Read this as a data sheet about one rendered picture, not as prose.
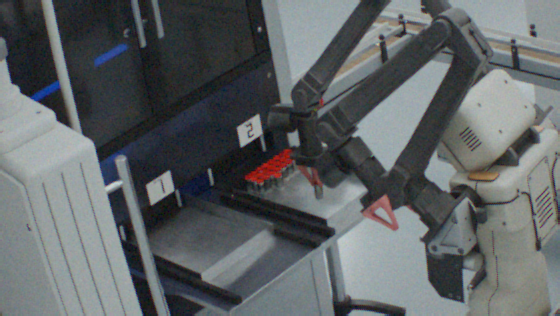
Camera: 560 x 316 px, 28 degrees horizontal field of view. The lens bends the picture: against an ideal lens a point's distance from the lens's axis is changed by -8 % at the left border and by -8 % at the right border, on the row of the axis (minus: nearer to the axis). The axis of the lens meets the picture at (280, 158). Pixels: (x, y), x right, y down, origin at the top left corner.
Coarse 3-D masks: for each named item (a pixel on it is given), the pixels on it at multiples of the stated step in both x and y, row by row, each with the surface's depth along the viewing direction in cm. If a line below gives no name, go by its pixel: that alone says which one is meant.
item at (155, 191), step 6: (168, 174) 308; (156, 180) 306; (168, 180) 309; (150, 186) 304; (156, 186) 306; (168, 186) 309; (150, 192) 305; (156, 192) 307; (162, 192) 308; (168, 192) 310; (150, 198) 305; (156, 198) 307
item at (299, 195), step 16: (304, 176) 328; (352, 176) 324; (240, 192) 321; (272, 192) 324; (288, 192) 322; (304, 192) 321; (336, 192) 318; (352, 192) 316; (288, 208) 309; (304, 208) 313; (320, 208) 312; (336, 208) 311; (352, 208) 307; (336, 224) 304
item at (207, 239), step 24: (168, 216) 322; (192, 216) 319; (216, 216) 317; (240, 216) 311; (120, 240) 309; (168, 240) 310; (192, 240) 308; (216, 240) 306; (240, 240) 305; (264, 240) 302; (168, 264) 296; (192, 264) 298; (216, 264) 291
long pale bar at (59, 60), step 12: (48, 0) 257; (48, 12) 259; (48, 24) 260; (60, 48) 264; (60, 60) 265; (60, 72) 266; (60, 84) 268; (72, 96) 270; (72, 108) 271; (72, 120) 272
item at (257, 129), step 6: (258, 114) 329; (252, 120) 327; (258, 120) 329; (240, 126) 324; (252, 126) 328; (258, 126) 330; (240, 132) 325; (246, 132) 327; (252, 132) 328; (258, 132) 330; (240, 138) 325; (246, 138) 327; (252, 138) 329
